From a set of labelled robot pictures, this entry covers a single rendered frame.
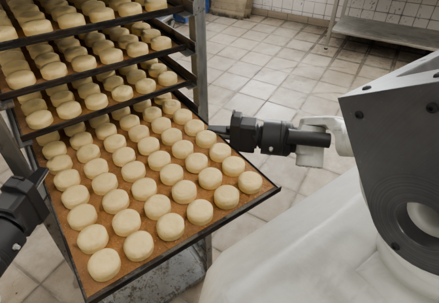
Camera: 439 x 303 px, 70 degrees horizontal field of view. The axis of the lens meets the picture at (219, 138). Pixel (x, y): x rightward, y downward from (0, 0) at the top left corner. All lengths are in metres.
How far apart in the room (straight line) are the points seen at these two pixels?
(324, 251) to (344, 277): 0.02
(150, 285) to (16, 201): 0.99
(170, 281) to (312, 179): 1.14
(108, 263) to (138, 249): 0.05
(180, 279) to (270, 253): 1.36
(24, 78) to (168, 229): 0.40
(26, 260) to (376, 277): 1.92
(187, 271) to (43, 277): 0.76
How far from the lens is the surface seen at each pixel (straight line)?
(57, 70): 0.72
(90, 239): 0.60
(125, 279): 0.56
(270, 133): 0.74
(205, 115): 0.88
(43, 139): 0.85
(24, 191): 0.68
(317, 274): 0.19
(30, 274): 1.97
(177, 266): 1.58
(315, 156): 0.76
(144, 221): 0.62
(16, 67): 0.78
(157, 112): 0.84
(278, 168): 2.21
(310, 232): 0.21
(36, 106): 0.81
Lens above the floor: 1.54
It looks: 40 degrees down
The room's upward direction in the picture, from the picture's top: straight up
